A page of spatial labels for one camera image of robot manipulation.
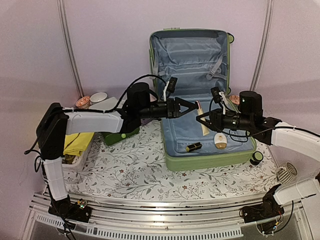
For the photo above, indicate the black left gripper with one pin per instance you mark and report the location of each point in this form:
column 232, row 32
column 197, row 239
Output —
column 174, row 108

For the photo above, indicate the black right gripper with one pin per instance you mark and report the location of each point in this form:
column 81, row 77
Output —
column 216, row 118

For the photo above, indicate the green hard-shell suitcase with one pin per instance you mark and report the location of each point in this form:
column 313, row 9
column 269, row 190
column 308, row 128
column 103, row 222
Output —
column 200, row 59

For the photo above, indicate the white green drawer box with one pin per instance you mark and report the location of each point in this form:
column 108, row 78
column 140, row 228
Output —
column 111, row 122

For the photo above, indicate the yellow garment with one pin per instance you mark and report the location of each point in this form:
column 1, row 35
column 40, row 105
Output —
column 75, row 144

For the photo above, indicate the white perforated plastic basket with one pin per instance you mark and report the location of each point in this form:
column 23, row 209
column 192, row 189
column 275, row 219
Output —
column 75, row 163

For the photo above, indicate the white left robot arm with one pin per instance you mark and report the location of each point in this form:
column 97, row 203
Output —
column 59, row 122

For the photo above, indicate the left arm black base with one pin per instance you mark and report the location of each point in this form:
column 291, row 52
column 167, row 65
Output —
column 66, row 210

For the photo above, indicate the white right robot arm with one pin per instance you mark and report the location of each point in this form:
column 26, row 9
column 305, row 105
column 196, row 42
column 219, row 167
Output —
column 299, row 143

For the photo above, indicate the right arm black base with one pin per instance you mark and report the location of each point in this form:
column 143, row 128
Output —
column 267, row 209

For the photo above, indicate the cream round bottle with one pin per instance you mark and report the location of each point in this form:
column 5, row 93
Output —
column 220, row 141

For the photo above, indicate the small dark tube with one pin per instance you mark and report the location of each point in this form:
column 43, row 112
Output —
column 193, row 147

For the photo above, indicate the floral white table mat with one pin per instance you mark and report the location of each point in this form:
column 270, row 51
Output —
column 136, row 169

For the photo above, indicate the white ribbed round object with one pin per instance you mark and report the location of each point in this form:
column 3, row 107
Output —
column 286, row 173

